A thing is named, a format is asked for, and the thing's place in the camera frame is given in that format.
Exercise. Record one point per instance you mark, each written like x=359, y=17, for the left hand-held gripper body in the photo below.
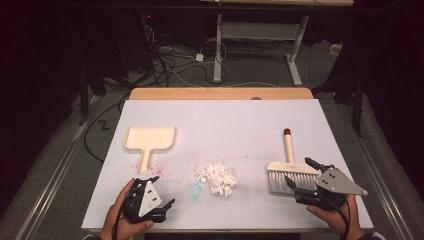
x=150, y=200

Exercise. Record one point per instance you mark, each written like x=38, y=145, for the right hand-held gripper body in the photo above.
x=336, y=183

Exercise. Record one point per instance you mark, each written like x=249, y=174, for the pile of white paper scraps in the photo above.
x=216, y=176

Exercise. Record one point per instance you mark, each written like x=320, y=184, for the person's right hand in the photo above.
x=340, y=221

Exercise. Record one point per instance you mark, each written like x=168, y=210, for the person's left hand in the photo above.
x=116, y=226

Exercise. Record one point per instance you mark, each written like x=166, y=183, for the cream plastic dustpan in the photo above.
x=150, y=138

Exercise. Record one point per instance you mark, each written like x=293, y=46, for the black metal stand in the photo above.
x=83, y=100
x=358, y=106

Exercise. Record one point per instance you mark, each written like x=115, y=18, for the white board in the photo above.
x=250, y=120

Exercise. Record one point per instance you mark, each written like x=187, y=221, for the grey table grommet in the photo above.
x=256, y=98

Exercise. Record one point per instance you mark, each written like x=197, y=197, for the wooden table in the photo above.
x=200, y=93

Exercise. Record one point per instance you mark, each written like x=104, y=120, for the small beige box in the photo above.
x=336, y=49

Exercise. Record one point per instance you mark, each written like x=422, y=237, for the white power adapter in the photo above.
x=199, y=57

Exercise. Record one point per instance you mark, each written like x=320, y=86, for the white metal-legged desk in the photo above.
x=260, y=30

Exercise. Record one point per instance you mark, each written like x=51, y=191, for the dark equipment with red light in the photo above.
x=146, y=33

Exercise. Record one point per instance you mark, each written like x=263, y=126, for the aluminium floor rail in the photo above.
x=373, y=170
x=56, y=170

